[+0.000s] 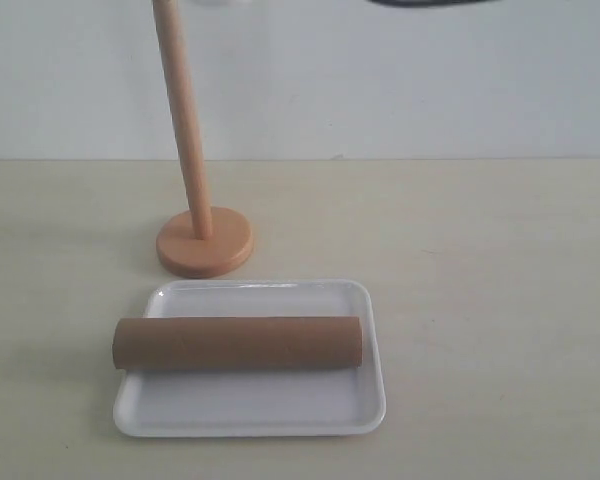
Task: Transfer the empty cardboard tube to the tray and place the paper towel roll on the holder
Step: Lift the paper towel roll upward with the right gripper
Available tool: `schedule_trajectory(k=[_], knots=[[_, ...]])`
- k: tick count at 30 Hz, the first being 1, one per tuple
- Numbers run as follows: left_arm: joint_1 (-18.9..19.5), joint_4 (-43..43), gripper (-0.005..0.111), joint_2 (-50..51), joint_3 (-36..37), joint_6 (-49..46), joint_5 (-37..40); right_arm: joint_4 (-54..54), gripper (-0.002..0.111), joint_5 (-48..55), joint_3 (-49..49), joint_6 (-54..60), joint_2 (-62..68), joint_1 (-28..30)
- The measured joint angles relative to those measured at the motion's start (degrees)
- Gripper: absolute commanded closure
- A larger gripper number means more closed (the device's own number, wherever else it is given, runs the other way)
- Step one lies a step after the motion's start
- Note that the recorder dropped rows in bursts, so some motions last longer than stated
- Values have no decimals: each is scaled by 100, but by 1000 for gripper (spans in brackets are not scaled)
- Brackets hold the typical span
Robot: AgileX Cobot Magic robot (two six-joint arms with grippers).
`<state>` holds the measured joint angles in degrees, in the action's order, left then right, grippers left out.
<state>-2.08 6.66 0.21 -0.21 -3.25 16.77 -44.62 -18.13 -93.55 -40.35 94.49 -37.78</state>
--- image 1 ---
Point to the wooden paper towel holder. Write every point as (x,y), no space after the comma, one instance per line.
(204,241)

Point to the brown cardboard tube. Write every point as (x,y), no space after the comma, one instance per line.
(255,343)

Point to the white rectangular plastic tray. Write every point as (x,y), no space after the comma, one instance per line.
(257,404)

